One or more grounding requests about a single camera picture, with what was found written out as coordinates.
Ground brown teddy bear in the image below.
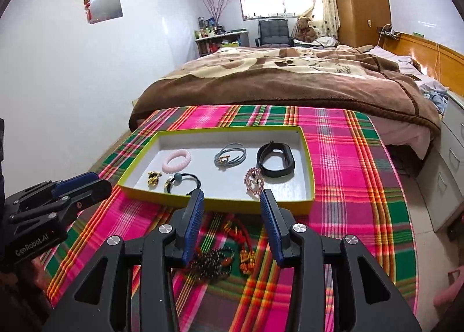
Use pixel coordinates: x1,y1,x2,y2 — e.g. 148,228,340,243
293,17,317,43

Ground purple flower branches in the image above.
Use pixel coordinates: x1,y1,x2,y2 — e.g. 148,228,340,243
203,0,233,26

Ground yellow-green cardboard box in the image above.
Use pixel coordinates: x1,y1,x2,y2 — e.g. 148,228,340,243
119,125,315,216

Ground power strip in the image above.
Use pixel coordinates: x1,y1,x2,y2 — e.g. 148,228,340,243
377,26,401,39

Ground grey cord bracelet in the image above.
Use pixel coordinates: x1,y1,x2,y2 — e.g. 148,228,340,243
214,143,247,170

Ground white pillow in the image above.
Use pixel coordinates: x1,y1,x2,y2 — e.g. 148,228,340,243
293,37,339,48

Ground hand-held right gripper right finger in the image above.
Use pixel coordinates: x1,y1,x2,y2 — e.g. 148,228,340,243
259,189,423,332

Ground wooden bed headboard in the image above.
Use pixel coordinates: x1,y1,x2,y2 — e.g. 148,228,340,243
377,31,464,97

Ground dark bead bracelet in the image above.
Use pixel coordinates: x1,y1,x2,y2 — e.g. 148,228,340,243
188,247,236,280

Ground pink coil hair tie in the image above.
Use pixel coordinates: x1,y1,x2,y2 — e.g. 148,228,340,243
162,149,191,173

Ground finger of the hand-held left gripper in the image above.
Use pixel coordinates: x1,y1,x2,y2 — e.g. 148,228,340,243
9,179,114,226
4,172,99,207

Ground pink plastic object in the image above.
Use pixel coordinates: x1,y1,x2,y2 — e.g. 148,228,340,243
433,269,464,309

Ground grey nightstand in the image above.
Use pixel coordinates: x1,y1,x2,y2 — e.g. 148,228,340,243
424,91,464,233

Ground white bed sheet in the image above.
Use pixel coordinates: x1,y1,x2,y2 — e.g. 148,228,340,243
368,46,425,81

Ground row of bottles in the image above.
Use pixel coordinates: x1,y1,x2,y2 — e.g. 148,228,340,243
195,17,233,39

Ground orange bead bracelet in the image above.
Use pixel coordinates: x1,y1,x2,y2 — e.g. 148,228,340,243
238,249,257,275

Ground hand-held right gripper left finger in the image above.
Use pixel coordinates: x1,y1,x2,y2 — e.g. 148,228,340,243
41,189,205,332

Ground pink green plaid cloth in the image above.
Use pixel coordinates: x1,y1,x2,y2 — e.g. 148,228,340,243
43,104,419,332

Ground crystal hair clip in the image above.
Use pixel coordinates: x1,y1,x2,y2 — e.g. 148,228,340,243
244,167,265,197

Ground white shelf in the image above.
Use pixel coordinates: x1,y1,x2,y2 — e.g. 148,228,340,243
194,27,251,57

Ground black hair tie grey ball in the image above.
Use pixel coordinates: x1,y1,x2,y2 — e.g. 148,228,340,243
164,172,202,197

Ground grey armchair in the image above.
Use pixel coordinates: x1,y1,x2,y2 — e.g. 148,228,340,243
255,19,294,48

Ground light blue clothes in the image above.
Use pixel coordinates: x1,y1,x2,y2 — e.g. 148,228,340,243
422,84,450,113

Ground window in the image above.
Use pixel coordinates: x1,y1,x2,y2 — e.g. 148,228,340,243
238,0,312,21

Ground black leather bracelet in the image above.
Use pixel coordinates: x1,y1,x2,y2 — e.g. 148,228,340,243
256,141,295,176

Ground red bead bracelet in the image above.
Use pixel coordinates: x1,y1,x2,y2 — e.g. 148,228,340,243
221,213,254,246

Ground silver wall mirror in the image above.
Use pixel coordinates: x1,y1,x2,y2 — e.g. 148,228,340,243
87,0,124,25

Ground brown printed blanket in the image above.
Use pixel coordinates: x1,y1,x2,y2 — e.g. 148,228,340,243
130,44,441,137

